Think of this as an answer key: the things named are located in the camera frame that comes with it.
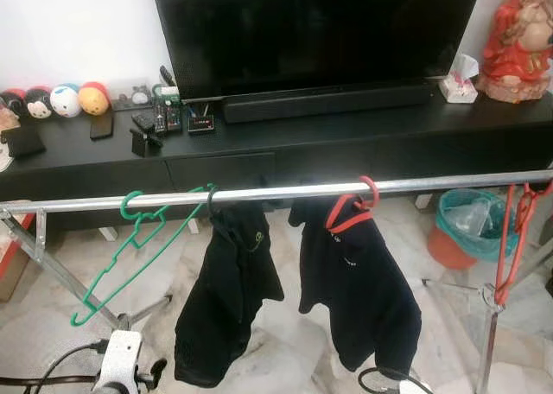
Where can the black television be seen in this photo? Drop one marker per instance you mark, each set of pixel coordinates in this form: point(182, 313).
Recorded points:
point(320, 31)

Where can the green plastic hanger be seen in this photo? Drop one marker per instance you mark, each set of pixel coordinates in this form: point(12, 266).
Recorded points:
point(123, 206)

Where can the flat black case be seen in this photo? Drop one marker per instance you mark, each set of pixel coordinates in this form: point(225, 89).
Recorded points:
point(24, 142)

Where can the yellow round plush toy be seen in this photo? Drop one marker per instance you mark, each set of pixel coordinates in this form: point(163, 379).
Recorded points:
point(94, 100)

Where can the small grey figurine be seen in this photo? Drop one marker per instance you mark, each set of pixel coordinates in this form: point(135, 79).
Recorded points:
point(140, 96)

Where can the black soundbar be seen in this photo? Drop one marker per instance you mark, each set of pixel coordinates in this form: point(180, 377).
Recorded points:
point(328, 102)

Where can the black garment with green logo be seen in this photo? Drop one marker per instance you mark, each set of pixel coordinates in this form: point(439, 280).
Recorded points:
point(225, 299)

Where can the black stand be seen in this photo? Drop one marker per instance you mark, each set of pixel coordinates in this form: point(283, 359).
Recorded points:
point(143, 142)

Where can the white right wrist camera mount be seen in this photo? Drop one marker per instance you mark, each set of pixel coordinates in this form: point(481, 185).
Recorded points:
point(415, 387)

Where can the black shirt small white print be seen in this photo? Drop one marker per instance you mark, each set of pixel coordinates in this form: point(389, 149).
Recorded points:
point(363, 290)

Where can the black plastic hanger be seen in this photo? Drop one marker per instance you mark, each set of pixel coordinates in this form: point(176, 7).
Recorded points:
point(210, 206)

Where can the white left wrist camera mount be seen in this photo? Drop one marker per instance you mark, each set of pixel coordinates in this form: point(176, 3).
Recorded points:
point(119, 359)

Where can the white tissue box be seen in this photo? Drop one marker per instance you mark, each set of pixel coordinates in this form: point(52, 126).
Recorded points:
point(458, 83)

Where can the black low tv console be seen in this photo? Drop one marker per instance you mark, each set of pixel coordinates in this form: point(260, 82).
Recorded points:
point(346, 148)

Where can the red plastic hanger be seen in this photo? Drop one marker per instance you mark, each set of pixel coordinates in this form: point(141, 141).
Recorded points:
point(501, 264)
point(350, 222)

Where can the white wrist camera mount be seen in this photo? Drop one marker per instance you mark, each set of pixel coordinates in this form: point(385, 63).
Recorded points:
point(119, 359)
point(415, 387)

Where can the silver metal clothes rack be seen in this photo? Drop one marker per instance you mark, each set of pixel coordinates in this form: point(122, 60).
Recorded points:
point(276, 192)

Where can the black box device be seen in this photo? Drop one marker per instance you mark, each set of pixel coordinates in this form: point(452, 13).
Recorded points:
point(201, 122)

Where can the red bin with teal bag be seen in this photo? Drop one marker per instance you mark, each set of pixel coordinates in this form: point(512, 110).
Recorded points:
point(467, 230)

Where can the black phone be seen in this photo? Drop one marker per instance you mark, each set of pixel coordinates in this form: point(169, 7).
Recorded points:
point(101, 124)

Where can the black round plush toy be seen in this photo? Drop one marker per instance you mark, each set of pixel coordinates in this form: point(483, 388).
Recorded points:
point(39, 104)
point(12, 103)

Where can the white round plush toy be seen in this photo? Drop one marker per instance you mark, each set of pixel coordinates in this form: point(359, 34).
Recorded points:
point(66, 102)

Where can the green mug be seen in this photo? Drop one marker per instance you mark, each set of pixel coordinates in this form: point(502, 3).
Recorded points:
point(168, 92)

